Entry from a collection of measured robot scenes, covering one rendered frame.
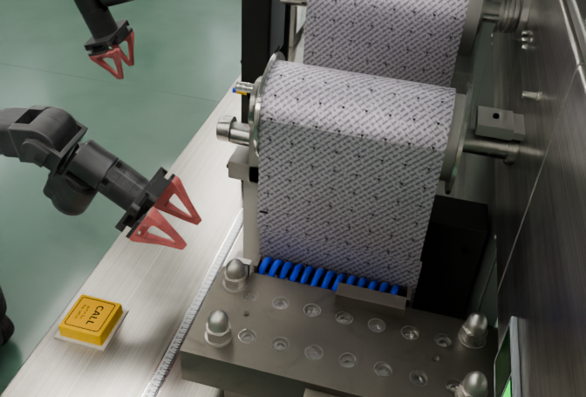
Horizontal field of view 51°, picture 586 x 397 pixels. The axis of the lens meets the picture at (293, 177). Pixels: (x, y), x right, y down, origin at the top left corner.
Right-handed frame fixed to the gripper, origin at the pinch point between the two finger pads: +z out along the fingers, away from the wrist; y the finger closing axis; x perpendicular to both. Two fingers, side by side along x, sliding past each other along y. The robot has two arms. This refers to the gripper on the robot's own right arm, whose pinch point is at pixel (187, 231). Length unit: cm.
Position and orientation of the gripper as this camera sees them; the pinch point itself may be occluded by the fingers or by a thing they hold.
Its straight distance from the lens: 95.5
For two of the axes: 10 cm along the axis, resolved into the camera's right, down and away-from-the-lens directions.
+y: -2.5, 5.6, -7.9
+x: 5.6, -5.8, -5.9
